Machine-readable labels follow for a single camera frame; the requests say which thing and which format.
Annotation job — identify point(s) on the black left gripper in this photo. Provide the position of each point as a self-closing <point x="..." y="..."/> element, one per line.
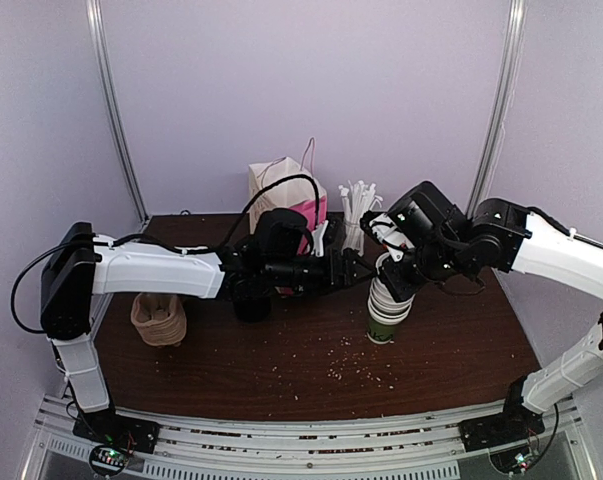
<point x="348" y="280"/>

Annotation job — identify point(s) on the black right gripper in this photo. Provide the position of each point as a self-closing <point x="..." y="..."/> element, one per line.
<point x="394" y="273"/>

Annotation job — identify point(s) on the stack of paper cups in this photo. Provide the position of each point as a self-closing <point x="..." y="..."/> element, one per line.
<point x="385" y="312"/>

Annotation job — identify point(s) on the stack of black cup lids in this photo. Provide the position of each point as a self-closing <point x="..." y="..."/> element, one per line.
<point x="252" y="310"/>

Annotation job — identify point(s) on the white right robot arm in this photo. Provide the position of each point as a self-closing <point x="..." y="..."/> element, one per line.
<point x="512" y="238"/>

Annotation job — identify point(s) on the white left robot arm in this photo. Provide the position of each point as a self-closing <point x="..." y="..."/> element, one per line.
<point x="85" y="265"/>

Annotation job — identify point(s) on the glass jar of straws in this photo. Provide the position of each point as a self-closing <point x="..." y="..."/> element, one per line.
<point x="357" y="198"/>

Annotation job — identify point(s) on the pink and white paper bag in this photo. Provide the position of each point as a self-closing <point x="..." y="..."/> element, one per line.
<point x="296" y="194"/>

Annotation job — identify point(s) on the stack of cardboard cup carriers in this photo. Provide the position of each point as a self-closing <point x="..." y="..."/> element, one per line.
<point x="160" y="319"/>

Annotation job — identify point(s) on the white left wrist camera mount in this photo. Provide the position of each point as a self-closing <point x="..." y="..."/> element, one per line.
<point x="319" y="239"/>

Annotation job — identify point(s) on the right aluminium frame post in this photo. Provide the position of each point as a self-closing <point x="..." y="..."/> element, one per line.
<point x="506" y="84"/>

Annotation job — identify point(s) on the aluminium frame post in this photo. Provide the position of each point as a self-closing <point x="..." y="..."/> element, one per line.
<point x="98" y="35"/>
<point x="506" y="84"/>

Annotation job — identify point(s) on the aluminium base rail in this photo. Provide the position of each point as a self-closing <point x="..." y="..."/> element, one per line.
<point x="418" y="446"/>

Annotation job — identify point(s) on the left aluminium frame post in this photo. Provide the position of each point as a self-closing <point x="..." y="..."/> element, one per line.
<point x="98" y="35"/>

